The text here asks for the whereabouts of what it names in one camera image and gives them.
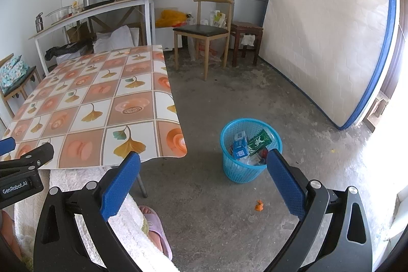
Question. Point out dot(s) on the floral cushion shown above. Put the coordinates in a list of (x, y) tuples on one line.
[(12, 71)]

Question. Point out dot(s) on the wooden chair with cushion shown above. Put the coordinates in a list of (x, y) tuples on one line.
[(30, 74)]

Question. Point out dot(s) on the steel water bottle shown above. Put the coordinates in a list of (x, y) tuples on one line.
[(39, 23)]

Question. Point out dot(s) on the person's left forearm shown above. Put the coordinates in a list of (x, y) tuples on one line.
[(8, 237)]

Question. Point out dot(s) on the ginkgo print tablecloth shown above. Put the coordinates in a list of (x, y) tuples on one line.
[(95, 90)]

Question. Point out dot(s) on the clear bag under chair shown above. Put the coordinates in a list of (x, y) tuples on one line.
[(210, 49)]

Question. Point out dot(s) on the cardboard box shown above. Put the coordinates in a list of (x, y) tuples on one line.
[(78, 33)]

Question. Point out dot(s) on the small clear bottle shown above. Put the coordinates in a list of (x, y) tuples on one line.
[(76, 2)]

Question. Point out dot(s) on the glass bowl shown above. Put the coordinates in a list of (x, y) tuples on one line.
[(59, 15)]

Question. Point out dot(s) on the white mattress blue edge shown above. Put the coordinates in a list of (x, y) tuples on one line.
[(318, 36)]

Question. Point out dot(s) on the white fluffy blanket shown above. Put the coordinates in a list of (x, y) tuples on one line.
[(130, 227)]

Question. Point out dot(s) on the orange scrap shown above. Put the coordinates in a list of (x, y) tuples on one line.
[(259, 205)]

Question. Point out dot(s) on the wooden chair black seat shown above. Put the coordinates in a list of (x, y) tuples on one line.
[(200, 30)]

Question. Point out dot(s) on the green plastic bottle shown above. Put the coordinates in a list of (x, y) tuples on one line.
[(259, 141)]

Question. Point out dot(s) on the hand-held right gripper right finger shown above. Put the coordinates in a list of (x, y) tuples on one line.
[(283, 182)]

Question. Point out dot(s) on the white sack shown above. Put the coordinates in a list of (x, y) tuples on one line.
[(110, 39)]

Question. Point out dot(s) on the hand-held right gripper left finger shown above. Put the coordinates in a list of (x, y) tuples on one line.
[(121, 186)]

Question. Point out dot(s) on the white and green bag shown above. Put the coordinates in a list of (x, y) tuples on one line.
[(218, 18)]

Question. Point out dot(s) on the dark wooden stool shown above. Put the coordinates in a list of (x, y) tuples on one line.
[(245, 26)]

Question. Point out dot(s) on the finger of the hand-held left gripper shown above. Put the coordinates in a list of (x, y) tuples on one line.
[(38, 155), (7, 147)]

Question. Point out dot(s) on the black cloth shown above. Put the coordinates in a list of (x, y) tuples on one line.
[(63, 50)]

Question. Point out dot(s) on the person's foot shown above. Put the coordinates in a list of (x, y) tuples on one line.
[(156, 241)]

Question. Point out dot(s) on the white side table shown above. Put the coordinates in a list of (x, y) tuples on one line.
[(95, 11)]

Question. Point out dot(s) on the blue and white box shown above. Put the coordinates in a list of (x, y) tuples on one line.
[(239, 144)]

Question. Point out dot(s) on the yellow plastic bag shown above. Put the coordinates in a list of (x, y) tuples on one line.
[(170, 18)]

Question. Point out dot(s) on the white storage box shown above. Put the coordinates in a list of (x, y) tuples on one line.
[(164, 37)]

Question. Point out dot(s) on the pink slipper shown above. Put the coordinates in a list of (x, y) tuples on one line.
[(159, 224)]

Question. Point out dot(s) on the blue plastic basket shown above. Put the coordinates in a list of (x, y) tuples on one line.
[(236, 173)]

